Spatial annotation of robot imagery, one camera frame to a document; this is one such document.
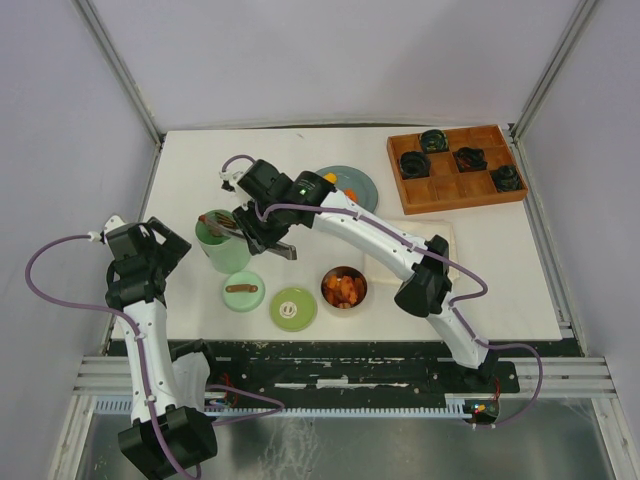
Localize steel serving tongs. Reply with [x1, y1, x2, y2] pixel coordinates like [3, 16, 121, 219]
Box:
[198, 213, 298, 261]

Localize mint green cup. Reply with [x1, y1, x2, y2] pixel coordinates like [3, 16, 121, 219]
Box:
[195, 210, 251, 275]

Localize lime green round lid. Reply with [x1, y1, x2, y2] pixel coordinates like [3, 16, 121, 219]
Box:
[269, 287, 317, 332]

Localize salmon slice pieces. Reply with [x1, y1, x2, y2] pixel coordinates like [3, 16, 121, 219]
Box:
[344, 189, 358, 202]

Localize orange fried nugget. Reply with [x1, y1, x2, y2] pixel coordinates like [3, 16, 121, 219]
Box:
[327, 276, 343, 295]

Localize beige steel lunch bowl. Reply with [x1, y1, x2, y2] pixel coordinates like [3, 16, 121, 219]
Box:
[320, 266, 368, 311]

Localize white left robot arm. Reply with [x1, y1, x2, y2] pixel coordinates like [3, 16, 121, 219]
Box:
[103, 215, 221, 479]

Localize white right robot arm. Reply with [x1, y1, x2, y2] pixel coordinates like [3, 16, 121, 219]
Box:
[220, 160, 498, 391]

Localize blue-grey ceramic plate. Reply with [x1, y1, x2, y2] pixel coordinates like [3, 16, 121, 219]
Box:
[316, 165, 379, 213]

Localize white folded cloth napkin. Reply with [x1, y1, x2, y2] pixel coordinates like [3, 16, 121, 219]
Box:
[361, 217, 461, 287]

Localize dark rolled item left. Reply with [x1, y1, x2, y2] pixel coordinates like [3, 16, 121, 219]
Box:
[399, 151, 431, 180]

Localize dark rolled item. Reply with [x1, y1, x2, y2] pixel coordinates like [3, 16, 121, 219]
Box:
[491, 165, 522, 193]
[453, 147, 488, 173]
[419, 129, 449, 154]
[399, 151, 431, 180]

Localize dark rolled item far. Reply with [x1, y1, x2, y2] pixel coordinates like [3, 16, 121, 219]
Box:
[419, 129, 449, 154]

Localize dark rolled item middle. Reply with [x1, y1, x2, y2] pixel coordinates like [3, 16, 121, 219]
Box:
[453, 147, 488, 173]

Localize wooden compartment tray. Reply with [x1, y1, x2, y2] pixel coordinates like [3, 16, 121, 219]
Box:
[387, 125, 528, 215]

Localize dark rolled item right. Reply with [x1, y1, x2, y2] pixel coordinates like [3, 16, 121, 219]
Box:
[491, 165, 522, 193]

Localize mint lid with brown handle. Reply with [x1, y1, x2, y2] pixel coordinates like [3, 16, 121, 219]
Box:
[222, 271, 266, 313]

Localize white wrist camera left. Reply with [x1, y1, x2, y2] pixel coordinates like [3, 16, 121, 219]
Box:
[100, 214, 125, 244]

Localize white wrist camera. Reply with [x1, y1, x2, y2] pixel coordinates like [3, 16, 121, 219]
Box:
[100, 214, 125, 244]
[219, 170, 245, 192]

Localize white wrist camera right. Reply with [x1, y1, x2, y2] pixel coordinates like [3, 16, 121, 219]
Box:
[219, 170, 245, 192]

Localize aluminium frame post left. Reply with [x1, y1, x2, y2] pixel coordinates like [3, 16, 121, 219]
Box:
[72, 0, 166, 146]

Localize aluminium frame post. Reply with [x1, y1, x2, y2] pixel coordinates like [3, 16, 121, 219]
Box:
[509, 0, 604, 141]
[72, 0, 166, 146]

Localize white cable duct strip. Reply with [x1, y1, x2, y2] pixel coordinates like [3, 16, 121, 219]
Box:
[94, 389, 476, 416]

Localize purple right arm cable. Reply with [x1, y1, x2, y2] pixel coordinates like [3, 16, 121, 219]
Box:
[221, 154, 544, 431]

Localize aluminium frame post right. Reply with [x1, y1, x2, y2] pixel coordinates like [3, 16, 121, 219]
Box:
[509, 0, 604, 141]

